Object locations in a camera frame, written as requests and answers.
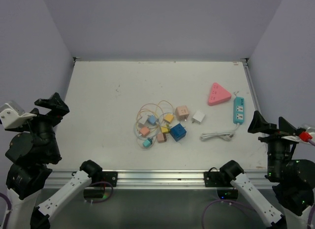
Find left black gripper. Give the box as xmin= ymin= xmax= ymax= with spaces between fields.
xmin=13 ymin=92 xmax=69 ymax=159

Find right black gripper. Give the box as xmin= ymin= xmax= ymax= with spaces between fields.
xmin=247 ymin=109 xmax=301 ymax=177

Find teal power strip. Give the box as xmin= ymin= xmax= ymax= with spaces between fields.
xmin=233 ymin=97 xmax=245 ymax=125

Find white power cord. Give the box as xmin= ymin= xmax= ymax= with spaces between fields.
xmin=199 ymin=122 xmax=243 ymax=142

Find pink triangular power strip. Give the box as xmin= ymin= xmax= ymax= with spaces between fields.
xmin=208 ymin=82 xmax=232 ymax=106

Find white usb charger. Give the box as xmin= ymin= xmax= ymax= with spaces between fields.
xmin=192 ymin=111 xmax=205 ymax=124

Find blue cube socket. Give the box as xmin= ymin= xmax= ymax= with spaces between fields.
xmin=170 ymin=124 xmax=187 ymax=142

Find thin coloured cables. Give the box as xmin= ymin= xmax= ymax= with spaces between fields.
xmin=133 ymin=99 xmax=176 ymax=150

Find light blue charger plug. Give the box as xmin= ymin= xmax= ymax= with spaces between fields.
xmin=147 ymin=115 xmax=158 ymax=126

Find teal usb charger plug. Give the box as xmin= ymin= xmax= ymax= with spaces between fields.
xmin=143 ymin=138 xmax=153 ymax=149

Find yellow usb charger plug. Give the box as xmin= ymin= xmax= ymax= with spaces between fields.
xmin=160 ymin=125 xmax=171 ymax=134

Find beige usb charger plug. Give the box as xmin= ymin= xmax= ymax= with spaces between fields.
xmin=157 ymin=133 xmax=169 ymax=143

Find orange-pink charger plug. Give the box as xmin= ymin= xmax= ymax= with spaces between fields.
xmin=139 ymin=127 xmax=151 ymax=137

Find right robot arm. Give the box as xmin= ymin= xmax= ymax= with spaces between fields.
xmin=219 ymin=111 xmax=315 ymax=229

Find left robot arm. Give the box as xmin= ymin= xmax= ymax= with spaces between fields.
xmin=0 ymin=93 xmax=102 ymax=229

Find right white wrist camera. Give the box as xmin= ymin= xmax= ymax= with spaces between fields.
xmin=283 ymin=124 xmax=315 ymax=145

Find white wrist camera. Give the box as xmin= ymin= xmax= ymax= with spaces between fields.
xmin=0 ymin=100 xmax=36 ymax=130
xmin=283 ymin=124 xmax=315 ymax=145

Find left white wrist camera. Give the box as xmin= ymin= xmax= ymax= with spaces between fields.
xmin=0 ymin=100 xmax=36 ymax=130

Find aluminium right side rail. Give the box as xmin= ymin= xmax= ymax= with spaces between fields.
xmin=240 ymin=58 xmax=261 ymax=112

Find aluminium rail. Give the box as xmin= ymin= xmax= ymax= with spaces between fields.
xmin=240 ymin=58 xmax=261 ymax=112
xmin=44 ymin=169 xmax=273 ymax=190

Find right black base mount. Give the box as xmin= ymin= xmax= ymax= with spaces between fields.
xmin=203 ymin=167 xmax=232 ymax=188

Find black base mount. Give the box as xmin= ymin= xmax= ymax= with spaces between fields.
xmin=203 ymin=167 xmax=232 ymax=188
xmin=98 ymin=171 xmax=118 ymax=187

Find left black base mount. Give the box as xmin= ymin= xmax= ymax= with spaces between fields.
xmin=98 ymin=171 xmax=118 ymax=187

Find aluminium front rail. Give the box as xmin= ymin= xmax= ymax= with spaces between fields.
xmin=44 ymin=169 xmax=273 ymax=190

